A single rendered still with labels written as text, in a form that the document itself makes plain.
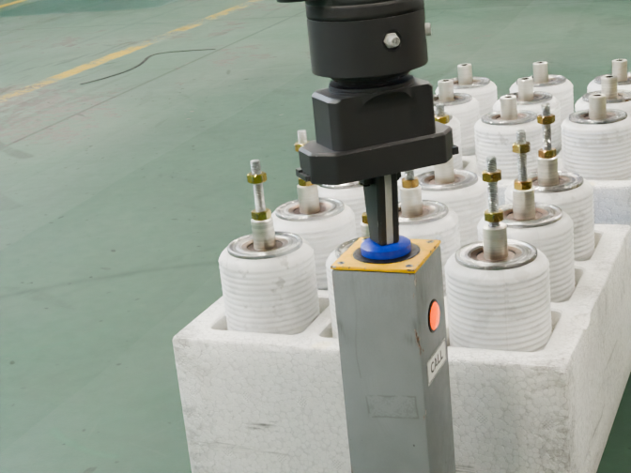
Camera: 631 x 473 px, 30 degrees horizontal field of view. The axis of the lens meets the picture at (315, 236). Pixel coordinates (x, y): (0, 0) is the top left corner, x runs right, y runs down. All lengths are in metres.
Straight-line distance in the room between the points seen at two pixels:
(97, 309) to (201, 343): 0.65
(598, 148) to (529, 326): 0.53
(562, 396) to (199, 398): 0.36
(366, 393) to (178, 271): 0.99
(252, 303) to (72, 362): 0.52
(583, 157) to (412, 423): 0.70
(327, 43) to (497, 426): 0.40
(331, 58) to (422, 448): 0.32
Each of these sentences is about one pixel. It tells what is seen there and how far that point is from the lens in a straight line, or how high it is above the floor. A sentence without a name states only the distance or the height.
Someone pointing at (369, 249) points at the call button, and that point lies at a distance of 0.92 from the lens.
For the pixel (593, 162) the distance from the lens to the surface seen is 1.57.
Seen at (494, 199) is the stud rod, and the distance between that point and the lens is 1.08.
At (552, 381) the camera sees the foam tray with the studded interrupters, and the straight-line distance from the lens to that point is 1.05.
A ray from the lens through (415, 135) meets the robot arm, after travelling 0.90.
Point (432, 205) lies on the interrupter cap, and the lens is 1.25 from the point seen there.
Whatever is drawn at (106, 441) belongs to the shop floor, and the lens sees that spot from 1.40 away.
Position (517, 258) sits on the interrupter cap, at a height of 0.25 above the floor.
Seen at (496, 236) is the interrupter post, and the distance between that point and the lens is 1.08.
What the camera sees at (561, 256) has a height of 0.22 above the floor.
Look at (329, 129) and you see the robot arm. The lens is 0.88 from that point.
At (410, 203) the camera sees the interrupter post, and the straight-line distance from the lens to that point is 1.23.
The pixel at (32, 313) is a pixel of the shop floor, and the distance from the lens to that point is 1.83.
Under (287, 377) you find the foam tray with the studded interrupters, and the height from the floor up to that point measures 0.15.
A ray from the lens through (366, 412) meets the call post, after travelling 0.96.
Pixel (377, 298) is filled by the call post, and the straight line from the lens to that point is 0.92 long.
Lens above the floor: 0.62
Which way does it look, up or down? 18 degrees down
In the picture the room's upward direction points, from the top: 6 degrees counter-clockwise
